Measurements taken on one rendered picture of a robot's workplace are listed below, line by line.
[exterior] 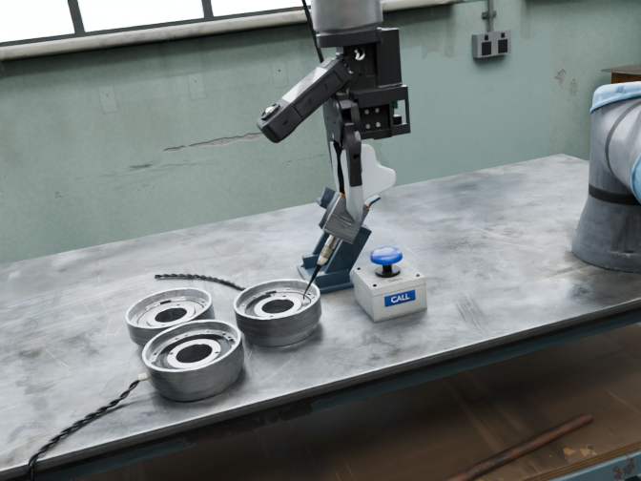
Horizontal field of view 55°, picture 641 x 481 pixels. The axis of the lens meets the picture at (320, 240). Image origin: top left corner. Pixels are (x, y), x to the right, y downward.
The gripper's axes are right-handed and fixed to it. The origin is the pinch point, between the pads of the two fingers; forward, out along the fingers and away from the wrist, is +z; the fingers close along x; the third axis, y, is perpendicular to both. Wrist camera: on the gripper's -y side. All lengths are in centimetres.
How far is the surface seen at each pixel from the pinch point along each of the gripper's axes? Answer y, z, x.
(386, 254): 3.6, 5.8, -2.3
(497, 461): 15.3, 36.8, -7.0
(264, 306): -11.6, 10.6, 0.6
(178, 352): -22.3, 10.4, -6.5
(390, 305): 2.8, 11.4, -4.7
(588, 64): 154, 13, 167
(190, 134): -15, 15, 159
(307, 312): -7.4, 9.6, -5.2
